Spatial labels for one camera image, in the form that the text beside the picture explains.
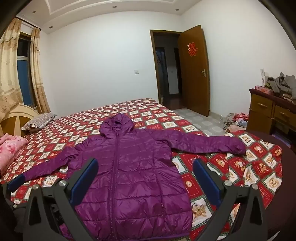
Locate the beige floral curtain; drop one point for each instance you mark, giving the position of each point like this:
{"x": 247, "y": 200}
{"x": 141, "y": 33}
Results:
{"x": 9, "y": 69}
{"x": 37, "y": 81}

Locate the curtain rod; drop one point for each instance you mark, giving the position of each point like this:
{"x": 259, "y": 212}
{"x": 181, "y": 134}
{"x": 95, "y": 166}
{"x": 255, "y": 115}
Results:
{"x": 30, "y": 23}

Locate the striped grey pillow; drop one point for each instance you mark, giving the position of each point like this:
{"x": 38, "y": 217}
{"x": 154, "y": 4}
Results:
{"x": 39, "y": 121}

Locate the heap of colourful clothes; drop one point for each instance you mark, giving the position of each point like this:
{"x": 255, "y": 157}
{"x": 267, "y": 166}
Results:
{"x": 235, "y": 121}

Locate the pile of grey clothes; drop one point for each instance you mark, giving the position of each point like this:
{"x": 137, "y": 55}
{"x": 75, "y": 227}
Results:
{"x": 281, "y": 85}

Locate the brown door frame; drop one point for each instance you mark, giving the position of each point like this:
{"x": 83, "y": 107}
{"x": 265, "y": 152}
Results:
{"x": 152, "y": 69}

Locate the white wall outlet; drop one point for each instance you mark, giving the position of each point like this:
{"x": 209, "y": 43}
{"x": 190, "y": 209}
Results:
{"x": 262, "y": 74}

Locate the red paper door decoration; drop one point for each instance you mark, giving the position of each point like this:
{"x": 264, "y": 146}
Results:
{"x": 191, "y": 49}

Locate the window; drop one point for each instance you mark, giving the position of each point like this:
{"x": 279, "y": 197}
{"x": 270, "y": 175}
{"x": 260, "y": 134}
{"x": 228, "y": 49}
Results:
{"x": 23, "y": 76}

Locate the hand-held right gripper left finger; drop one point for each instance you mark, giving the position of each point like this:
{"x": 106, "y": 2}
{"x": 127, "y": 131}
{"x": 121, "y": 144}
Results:
{"x": 85, "y": 183}

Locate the wooden dresser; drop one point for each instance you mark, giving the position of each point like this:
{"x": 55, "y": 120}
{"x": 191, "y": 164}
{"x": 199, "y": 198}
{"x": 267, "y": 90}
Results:
{"x": 261, "y": 111}

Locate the cream wooden headboard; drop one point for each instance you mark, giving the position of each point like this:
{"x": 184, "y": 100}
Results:
{"x": 20, "y": 115}

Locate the red checked printed bedsheet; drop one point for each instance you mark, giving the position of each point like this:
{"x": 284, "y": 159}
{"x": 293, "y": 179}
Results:
{"x": 69, "y": 134}

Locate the purple hooded puffer jacket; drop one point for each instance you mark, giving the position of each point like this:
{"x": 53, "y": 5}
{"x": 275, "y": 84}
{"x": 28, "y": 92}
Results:
{"x": 138, "y": 173}

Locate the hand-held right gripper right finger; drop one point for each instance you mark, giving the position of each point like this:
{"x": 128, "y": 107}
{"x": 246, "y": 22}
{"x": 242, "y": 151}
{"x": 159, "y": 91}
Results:
{"x": 203, "y": 180}

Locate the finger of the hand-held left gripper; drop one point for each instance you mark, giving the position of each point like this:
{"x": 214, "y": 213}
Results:
{"x": 20, "y": 180}

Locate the pink patterned box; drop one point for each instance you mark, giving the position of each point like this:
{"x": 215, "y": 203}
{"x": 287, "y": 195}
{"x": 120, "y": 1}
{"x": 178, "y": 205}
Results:
{"x": 263, "y": 90}

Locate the pink floral blanket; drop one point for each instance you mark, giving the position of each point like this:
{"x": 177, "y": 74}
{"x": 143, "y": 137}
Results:
{"x": 11, "y": 146}

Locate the brown wooden door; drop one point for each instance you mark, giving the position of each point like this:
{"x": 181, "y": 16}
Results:
{"x": 194, "y": 92}

